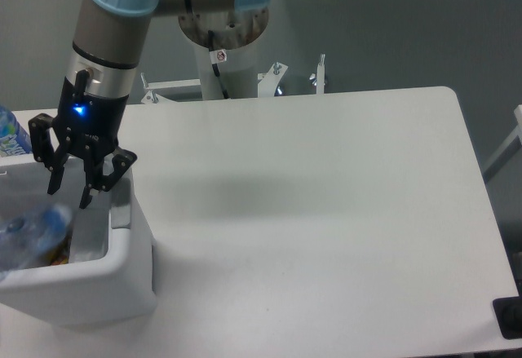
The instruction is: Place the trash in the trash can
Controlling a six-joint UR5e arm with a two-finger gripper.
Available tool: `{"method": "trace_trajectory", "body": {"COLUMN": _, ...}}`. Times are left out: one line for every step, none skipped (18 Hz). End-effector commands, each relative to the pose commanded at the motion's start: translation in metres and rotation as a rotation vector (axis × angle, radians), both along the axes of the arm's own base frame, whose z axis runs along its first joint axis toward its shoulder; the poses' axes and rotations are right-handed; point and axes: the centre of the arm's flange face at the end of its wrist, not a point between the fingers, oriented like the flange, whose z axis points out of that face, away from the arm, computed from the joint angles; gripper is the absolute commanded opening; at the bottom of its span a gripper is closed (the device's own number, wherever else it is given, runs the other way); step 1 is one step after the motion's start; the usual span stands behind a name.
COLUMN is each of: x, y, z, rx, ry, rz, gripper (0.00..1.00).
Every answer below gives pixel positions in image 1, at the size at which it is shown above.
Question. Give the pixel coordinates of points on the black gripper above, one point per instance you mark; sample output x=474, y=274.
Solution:
x=86, y=127

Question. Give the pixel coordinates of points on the blue labelled water bottle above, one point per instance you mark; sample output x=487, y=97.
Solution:
x=15, y=140

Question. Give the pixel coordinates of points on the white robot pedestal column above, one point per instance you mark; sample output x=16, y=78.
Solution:
x=225, y=35

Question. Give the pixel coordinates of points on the white metal base frame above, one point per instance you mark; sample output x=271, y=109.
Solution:
x=226, y=79

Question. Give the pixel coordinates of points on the white plastic trash can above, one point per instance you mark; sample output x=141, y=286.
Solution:
x=109, y=274

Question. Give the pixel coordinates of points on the white frame at right edge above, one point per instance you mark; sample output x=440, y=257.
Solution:
x=508, y=148

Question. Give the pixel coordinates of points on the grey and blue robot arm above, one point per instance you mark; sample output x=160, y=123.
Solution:
x=106, y=49

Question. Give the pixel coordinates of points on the colourful snack wrappers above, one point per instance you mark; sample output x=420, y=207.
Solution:
x=59, y=255

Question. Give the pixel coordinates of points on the white paper wrapper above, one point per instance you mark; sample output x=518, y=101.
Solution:
x=89, y=235

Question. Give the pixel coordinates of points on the clear crushed plastic bottle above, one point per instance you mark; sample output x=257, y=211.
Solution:
x=34, y=238

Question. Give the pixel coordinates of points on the black clamp at table edge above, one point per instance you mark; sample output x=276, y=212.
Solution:
x=508, y=313

